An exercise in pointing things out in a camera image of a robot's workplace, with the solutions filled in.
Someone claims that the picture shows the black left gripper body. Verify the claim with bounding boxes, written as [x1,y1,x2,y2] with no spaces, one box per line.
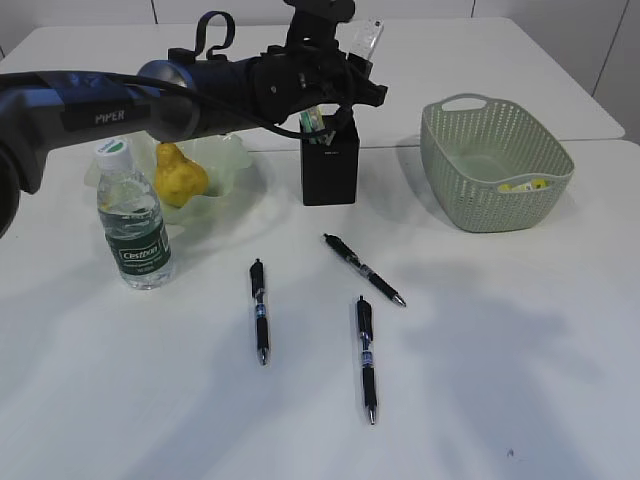
[192,42,390,126]

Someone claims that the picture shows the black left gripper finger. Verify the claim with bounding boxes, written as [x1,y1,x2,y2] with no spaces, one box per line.
[347,52,373,80]

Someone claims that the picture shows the clear plastic ruler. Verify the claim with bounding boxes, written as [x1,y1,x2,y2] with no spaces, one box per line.
[348,18,384,61]

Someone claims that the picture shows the green utility knife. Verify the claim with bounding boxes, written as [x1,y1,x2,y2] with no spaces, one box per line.
[300,111,313,133]

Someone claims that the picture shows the yellow utility knife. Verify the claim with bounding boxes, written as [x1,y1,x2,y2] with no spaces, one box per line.
[303,106,325,132]

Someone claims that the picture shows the yellow pear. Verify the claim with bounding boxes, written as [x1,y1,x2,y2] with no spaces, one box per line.
[154,143,209,208]

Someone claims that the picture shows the clear plastic water bottle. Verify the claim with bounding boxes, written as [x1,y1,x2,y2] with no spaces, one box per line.
[94,137,174,290]

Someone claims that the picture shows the yellow waste paper package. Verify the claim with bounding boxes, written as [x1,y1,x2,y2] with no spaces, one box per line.
[497,178,549,193]

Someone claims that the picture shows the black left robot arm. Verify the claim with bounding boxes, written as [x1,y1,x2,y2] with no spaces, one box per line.
[1,45,387,230]

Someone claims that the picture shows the green wavy glass plate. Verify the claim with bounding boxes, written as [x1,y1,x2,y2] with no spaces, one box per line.
[84,132,253,227]

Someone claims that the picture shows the black square pen holder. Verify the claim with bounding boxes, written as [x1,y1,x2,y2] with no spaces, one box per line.
[300,119,360,206]

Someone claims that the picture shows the green plastic woven basket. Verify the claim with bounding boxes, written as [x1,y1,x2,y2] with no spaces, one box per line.
[420,93,575,233]

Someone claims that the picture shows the black pen left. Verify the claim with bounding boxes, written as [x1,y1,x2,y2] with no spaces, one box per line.
[249,258,270,366]

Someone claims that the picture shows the black pen upper middle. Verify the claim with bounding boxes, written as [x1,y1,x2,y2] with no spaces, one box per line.
[323,233,407,308]

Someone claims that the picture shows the black pen on ruler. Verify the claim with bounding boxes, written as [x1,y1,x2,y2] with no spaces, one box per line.
[356,296,378,425]

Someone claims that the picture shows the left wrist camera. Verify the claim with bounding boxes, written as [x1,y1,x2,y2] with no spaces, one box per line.
[285,0,356,49]

